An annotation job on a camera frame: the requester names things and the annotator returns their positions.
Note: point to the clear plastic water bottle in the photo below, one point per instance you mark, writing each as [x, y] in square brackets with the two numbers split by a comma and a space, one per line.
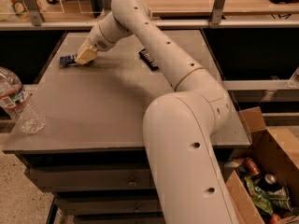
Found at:
[16, 101]

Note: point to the grey metal bracket right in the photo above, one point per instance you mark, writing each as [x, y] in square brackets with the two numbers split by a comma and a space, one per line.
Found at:
[217, 11]

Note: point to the green snack bag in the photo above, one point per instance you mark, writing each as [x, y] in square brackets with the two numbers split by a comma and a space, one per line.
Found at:
[258, 197]

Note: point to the grey metal bracket left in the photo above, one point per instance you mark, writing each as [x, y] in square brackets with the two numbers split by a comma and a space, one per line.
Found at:
[34, 12]

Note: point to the grey drawer cabinet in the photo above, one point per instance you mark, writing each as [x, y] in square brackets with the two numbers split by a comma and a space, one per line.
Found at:
[91, 152]

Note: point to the black silver-top can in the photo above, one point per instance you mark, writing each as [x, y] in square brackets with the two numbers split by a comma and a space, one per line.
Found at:
[268, 182]

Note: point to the orange labelled package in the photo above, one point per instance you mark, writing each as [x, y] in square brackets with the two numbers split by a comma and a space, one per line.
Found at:
[13, 10]

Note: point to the copper drink can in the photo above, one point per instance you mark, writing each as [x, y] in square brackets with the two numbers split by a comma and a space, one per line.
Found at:
[252, 166]

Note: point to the brown cardboard box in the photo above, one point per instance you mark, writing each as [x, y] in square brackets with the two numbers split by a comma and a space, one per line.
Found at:
[275, 150]

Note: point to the black snack bar wrapper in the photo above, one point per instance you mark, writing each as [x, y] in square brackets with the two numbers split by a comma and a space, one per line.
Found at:
[148, 60]

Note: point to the blue rxbar blueberry wrapper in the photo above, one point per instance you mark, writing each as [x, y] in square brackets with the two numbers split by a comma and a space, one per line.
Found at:
[68, 60]

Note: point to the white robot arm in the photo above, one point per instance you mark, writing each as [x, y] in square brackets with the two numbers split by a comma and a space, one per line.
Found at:
[177, 127]

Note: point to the red round fruit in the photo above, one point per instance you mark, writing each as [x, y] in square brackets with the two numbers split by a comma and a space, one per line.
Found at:
[275, 219]

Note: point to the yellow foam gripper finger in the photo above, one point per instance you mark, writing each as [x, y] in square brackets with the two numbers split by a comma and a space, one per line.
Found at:
[86, 55]

